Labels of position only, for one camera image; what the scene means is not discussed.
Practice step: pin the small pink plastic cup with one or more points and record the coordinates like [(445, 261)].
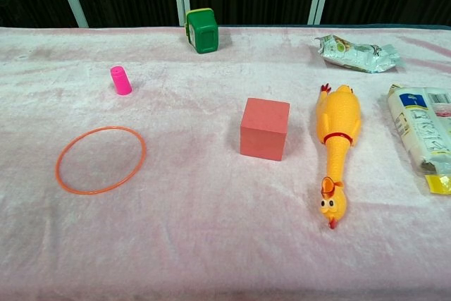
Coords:
[(121, 82)]

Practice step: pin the red foam cube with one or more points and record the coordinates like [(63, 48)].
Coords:
[(264, 132)]

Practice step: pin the green box with yellow lid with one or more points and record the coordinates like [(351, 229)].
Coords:
[(204, 33)]

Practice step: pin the pink plush table cloth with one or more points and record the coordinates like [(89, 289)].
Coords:
[(176, 230)]

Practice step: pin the silver green snack bag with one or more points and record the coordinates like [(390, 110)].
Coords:
[(352, 55)]

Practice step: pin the white pack with yellow end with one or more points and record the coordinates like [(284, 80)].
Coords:
[(419, 121)]

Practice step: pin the yellow rubber chicken toy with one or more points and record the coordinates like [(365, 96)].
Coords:
[(338, 114)]

